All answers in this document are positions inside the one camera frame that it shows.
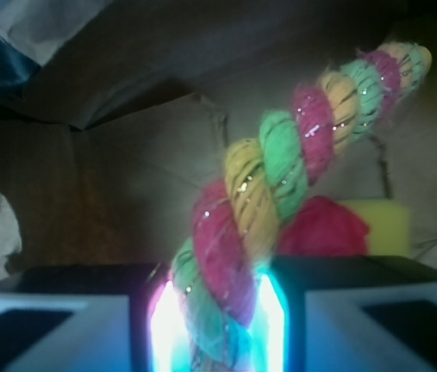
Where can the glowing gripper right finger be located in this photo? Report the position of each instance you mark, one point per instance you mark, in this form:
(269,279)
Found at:
(356,313)

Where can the red crumpled paper ball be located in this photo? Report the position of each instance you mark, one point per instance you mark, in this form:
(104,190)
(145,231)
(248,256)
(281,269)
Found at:
(324,228)

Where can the yellow sponge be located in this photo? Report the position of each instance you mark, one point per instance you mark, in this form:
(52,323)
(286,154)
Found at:
(389,224)

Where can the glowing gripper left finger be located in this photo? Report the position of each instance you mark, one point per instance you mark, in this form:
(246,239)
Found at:
(90,318)

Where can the brown paper bag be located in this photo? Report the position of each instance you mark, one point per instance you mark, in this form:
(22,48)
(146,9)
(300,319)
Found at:
(107,149)

